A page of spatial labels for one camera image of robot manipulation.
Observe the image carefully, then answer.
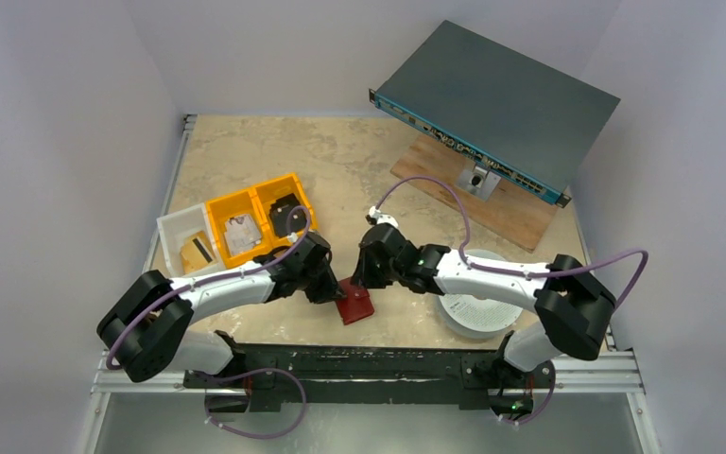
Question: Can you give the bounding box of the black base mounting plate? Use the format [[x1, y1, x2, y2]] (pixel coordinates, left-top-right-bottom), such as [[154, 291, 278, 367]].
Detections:
[[174, 334, 555, 418]]

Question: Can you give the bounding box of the grey blue network switch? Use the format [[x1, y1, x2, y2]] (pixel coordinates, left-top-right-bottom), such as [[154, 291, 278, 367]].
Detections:
[[369, 20, 620, 208]]

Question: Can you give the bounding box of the gold card with black stripe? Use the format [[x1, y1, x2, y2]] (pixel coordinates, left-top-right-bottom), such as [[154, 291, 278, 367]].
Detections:
[[180, 231, 216, 274]]

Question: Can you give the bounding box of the wooden board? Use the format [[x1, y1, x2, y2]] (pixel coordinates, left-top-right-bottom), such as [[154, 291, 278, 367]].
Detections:
[[390, 136, 559, 253]]

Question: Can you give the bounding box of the yellow double compartment bin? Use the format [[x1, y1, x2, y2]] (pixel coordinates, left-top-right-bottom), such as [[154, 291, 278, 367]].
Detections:
[[205, 173, 319, 269]]

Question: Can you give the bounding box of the red leather card holder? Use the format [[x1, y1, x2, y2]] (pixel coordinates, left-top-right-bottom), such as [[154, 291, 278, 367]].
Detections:
[[336, 293, 375, 325]]

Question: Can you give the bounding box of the black square part in bin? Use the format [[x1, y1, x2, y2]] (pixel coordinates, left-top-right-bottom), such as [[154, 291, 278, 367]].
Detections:
[[268, 193, 307, 238]]

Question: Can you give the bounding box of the white plastic bin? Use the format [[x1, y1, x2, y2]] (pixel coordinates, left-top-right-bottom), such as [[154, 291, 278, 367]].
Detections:
[[157, 203, 225, 277]]

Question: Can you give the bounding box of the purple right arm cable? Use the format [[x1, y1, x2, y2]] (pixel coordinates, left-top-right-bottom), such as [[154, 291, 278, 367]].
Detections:
[[368, 176, 650, 428]]

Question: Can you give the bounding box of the grey metal bracket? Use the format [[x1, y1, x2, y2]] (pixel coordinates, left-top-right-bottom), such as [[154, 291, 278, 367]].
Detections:
[[456, 164, 502, 201]]

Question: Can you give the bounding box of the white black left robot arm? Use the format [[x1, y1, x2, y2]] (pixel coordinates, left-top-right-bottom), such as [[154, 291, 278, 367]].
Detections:
[[96, 231, 346, 383]]

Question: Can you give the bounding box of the white filament spool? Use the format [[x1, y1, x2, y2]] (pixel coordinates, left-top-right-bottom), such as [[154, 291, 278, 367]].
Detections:
[[435, 248, 525, 341]]

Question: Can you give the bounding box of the grey metal plate in bin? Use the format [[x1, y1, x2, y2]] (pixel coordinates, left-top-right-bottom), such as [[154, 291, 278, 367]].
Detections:
[[224, 213, 262, 255]]

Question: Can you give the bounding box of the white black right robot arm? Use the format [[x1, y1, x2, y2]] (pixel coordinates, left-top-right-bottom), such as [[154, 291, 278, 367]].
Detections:
[[352, 212, 616, 385]]

